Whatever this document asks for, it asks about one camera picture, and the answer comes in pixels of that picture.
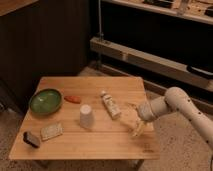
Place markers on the white paint tube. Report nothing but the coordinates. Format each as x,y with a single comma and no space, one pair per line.
110,105

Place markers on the orange carrot toy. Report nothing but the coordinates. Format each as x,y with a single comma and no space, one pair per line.
73,99

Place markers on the wooden table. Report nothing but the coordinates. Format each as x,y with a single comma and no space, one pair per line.
108,139

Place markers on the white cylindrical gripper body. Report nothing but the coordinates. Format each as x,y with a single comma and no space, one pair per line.
150,110

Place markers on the dark eraser block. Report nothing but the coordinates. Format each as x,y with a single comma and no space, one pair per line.
31,139

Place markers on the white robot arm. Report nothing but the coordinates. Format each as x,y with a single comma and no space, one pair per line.
174,99

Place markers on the beige sponge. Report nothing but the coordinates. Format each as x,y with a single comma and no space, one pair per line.
51,131

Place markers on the black handle object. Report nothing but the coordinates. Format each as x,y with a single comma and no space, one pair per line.
199,73

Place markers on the white ceramic cup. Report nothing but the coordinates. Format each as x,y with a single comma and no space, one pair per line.
86,116

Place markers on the green bowl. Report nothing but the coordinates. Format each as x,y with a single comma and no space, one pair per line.
45,102

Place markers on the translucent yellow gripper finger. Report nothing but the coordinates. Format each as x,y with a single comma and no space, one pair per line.
131,106
139,129

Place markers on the wooden shelf beam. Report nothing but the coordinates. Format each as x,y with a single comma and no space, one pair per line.
150,62

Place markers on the metal pole stand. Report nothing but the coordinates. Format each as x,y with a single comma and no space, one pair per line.
101,35

